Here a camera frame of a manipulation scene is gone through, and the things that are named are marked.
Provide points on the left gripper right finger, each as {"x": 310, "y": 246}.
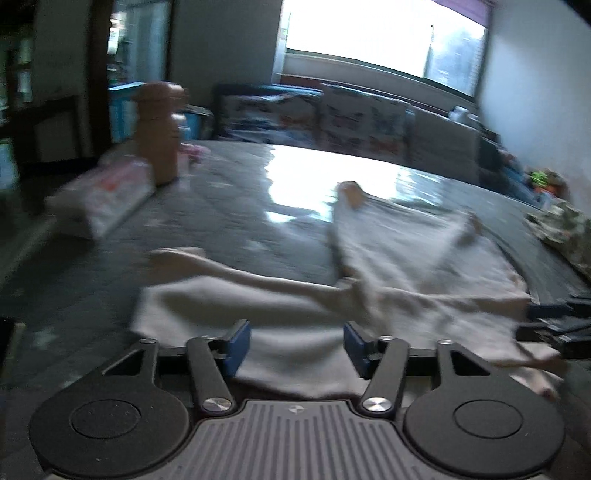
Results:
{"x": 455, "y": 412}

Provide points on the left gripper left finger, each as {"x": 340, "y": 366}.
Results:
{"x": 133, "y": 413}

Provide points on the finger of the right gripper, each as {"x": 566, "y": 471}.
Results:
{"x": 571, "y": 339}
{"x": 576, "y": 306}

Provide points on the cream beige garment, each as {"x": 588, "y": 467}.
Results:
{"x": 418, "y": 276}

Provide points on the green floral garment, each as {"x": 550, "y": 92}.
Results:
{"x": 567, "y": 230}

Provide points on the colourful plush toy pile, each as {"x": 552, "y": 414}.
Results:
{"x": 547, "y": 181}

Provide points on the plain grey cushion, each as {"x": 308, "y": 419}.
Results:
{"x": 443, "y": 147}

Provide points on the pink tissue pack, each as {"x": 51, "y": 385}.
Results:
{"x": 92, "y": 204}

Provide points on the white plush toy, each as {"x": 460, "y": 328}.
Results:
{"x": 465, "y": 117}

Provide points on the small pink toy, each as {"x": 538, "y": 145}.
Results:
{"x": 194, "y": 152}

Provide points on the window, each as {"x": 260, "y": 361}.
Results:
{"x": 441, "y": 42}

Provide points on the upright butterfly pillow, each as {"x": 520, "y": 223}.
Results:
{"x": 361, "y": 124}

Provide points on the pink cartoon water bottle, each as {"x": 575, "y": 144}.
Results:
{"x": 157, "y": 134}

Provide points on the blue sofa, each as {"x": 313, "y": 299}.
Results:
{"x": 499, "y": 171}

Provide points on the left butterfly pillow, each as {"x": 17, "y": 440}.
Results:
{"x": 280, "y": 119}

